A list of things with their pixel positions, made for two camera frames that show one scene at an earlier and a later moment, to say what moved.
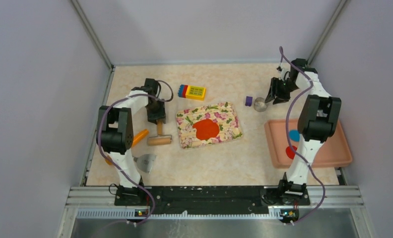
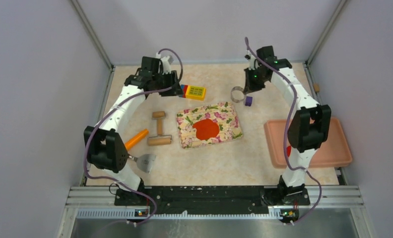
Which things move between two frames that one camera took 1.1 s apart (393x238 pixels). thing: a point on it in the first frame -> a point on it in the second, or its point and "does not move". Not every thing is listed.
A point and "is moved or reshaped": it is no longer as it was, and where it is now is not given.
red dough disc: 291,153 does not move
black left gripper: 156,116 -> 170,87
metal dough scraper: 145,162 does not move
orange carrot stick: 139,136 does not move
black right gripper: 278,87 -> 251,85
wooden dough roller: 160,139 does not move
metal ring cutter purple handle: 249,101 is moved or reshaped
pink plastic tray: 335,151 does not move
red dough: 206,129 does not move
